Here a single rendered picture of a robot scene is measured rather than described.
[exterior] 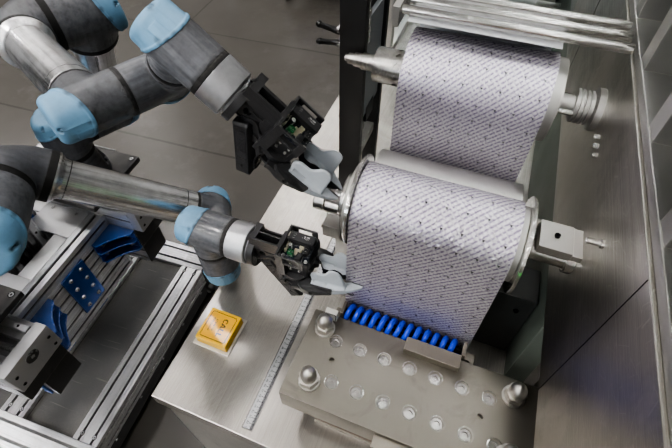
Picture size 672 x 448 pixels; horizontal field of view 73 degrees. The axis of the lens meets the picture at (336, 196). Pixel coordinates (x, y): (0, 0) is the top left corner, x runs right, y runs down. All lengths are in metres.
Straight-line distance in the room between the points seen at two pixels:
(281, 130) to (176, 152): 2.19
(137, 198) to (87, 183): 0.09
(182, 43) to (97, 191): 0.41
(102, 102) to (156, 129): 2.28
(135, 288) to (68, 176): 1.10
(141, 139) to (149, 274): 1.15
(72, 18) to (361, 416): 0.89
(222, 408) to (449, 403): 0.42
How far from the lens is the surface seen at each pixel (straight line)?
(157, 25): 0.64
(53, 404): 1.90
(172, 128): 2.95
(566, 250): 0.69
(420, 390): 0.82
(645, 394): 0.47
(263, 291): 1.04
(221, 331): 0.99
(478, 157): 0.85
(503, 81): 0.77
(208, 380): 0.98
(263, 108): 0.63
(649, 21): 0.88
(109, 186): 0.95
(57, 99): 0.71
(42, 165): 0.93
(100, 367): 1.89
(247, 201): 2.41
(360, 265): 0.76
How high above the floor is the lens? 1.80
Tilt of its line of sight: 49 degrees down
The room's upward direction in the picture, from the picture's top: straight up
